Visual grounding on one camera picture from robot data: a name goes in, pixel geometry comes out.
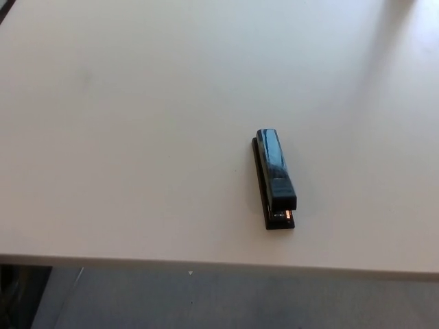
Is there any black desk stapler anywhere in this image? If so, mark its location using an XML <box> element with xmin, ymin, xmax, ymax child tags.
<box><xmin>251</xmin><ymin>127</ymin><xmax>298</xmax><ymax>231</ymax></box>

